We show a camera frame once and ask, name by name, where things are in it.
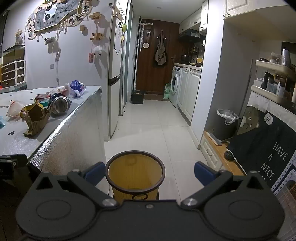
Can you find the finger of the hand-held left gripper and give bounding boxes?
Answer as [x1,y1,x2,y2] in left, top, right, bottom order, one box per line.
[0,154,28,168]

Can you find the yellow carton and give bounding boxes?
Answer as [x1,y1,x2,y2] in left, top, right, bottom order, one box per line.
[20,103,44,116]

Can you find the dark printed cloth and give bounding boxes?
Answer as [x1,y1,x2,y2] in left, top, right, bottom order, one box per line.
[225,105,296,188]

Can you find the white refrigerator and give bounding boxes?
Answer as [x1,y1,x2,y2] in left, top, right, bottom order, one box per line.
[107,0,127,140]

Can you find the panda wall banner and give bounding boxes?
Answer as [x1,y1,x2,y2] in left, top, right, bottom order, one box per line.
[25,0,81,39]

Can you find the cream wall shelf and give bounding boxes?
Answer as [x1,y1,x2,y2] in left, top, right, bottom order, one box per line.
[251,59,296,105]

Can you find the white drawer unit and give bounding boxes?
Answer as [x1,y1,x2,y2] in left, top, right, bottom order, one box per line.
[0,60,26,88]

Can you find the white lower kitchen cabinets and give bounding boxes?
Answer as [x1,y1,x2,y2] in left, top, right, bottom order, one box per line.
[178,67,201,126]

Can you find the blue plastic wrapper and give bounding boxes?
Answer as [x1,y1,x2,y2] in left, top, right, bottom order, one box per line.
[70,80,87,97]

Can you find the white upper kitchen cabinets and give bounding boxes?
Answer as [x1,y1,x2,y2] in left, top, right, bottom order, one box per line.
[179,0,208,34]

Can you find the grey tumbler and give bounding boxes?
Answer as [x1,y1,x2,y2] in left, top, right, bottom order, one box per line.
[281,47,291,67]

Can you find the black floor bin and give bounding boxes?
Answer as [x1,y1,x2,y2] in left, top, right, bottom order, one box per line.
[131,90,144,104]

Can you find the foil-covered table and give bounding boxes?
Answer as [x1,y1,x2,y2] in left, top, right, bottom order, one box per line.
[0,85,109,193]

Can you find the white kitchen cabinets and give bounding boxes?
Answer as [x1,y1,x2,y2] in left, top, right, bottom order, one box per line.
[178,67,201,126]
[179,0,208,34]

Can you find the black range hood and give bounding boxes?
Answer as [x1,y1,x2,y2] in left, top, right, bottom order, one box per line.
[179,30,206,42]

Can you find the glass tank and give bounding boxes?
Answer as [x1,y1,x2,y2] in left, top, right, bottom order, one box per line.
[2,44,25,64]

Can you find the brown wooden door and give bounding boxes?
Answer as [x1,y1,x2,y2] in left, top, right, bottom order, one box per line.
[135,19,183,95]

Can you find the yellow waste bin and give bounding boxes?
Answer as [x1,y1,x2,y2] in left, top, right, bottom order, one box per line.
[106,151,166,205]

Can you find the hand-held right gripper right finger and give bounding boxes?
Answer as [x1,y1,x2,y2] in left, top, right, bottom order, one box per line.
[181,162,264,209]

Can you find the white washing machine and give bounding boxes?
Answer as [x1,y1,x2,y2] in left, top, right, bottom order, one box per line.
[170,66,184,108]

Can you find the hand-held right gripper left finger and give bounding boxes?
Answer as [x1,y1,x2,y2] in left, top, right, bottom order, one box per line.
[35,162,117,207]

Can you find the torn brown cardboard box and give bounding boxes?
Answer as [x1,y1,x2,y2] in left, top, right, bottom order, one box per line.
[22,103,52,138]

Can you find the dried flowers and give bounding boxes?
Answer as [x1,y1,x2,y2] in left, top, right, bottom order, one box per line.
[14,30,24,45]

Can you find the hanging grey bag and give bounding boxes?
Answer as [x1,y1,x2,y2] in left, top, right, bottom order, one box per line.
[154,31,167,66]

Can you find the low cabinet with wooden top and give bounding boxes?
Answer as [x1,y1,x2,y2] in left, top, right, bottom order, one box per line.
[199,130,245,176]

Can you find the grey bin with white liner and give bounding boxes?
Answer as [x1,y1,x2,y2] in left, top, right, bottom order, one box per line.
[216,108,240,142]

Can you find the flat grey board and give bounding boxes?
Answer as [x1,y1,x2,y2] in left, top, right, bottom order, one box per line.
[205,131,222,146]

